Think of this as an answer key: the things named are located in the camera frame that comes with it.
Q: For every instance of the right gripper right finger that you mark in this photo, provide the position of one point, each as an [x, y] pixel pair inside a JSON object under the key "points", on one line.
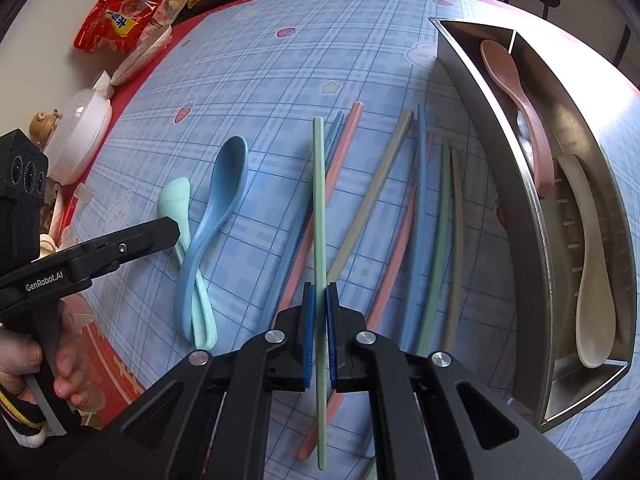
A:
{"points": [[347, 369]]}

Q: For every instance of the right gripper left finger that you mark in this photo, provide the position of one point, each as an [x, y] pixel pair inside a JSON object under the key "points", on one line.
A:
{"points": [[293, 361]]}

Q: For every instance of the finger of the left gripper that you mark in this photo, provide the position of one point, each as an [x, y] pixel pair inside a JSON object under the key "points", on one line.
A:
{"points": [[105, 254]]}

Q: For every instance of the sage green chopstick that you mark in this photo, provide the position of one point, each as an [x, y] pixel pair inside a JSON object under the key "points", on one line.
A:
{"points": [[439, 257]]}

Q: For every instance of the beige grey chopstick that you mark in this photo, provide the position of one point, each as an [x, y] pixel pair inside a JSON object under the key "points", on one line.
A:
{"points": [[369, 200]]}

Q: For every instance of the mint green plastic spoon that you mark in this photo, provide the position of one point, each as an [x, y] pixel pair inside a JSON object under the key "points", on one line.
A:
{"points": [[185, 239]]}

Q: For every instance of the blue plastic spoon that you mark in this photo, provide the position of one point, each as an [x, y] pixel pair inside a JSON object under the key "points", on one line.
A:
{"points": [[225, 190]]}

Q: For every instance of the light green chopstick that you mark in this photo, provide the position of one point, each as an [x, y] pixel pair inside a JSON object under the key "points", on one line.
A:
{"points": [[320, 289]]}

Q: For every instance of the white lidded bowl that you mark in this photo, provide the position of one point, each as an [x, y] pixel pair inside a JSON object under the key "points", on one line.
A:
{"points": [[77, 137]]}

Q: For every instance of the small brown teapot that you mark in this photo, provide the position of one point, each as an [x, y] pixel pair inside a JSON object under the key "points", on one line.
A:
{"points": [[42, 126]]}

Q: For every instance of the blue plaid tablecloth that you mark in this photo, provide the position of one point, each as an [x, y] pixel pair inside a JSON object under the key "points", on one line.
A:
{"points": [[263, 69]]}

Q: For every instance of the clear snack packet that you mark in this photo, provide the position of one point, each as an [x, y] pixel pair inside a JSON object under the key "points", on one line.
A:
{"points": [[153, 39]]}

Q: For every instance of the red snack bag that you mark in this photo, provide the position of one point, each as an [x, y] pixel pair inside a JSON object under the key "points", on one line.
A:
{"points": [[115, 24]]}

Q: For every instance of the cream plastic spoon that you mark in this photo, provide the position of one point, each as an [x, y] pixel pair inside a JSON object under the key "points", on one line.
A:
{"points": [[595, 310]]}

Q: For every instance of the stainless steel utensil tray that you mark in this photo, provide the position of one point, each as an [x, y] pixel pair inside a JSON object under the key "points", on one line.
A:
{"points": [[545, 233]]}

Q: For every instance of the pink plastic spoon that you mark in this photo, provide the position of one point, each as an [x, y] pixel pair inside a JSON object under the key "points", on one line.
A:
{"points": [[503, 71]]}

